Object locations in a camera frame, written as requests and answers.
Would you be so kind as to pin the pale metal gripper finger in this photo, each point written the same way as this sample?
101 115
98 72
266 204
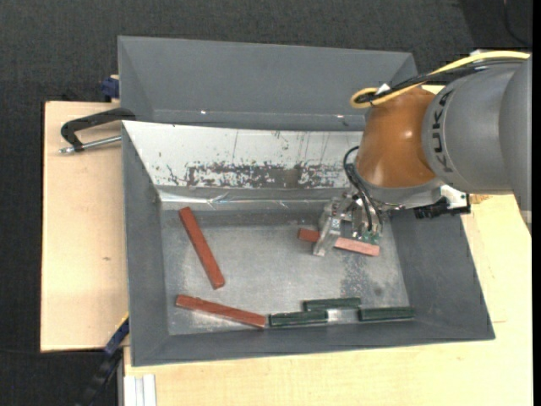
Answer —
324 242
328 215

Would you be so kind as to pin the grey metal bin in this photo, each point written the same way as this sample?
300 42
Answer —
270 269

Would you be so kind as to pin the dark green flat block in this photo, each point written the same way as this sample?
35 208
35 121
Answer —
386 313
331 304
298 318

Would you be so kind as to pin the pale wood flat board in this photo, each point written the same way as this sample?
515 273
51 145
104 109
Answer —
80 235

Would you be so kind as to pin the black cylinder on white bracket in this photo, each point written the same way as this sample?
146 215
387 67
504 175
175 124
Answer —
439 208

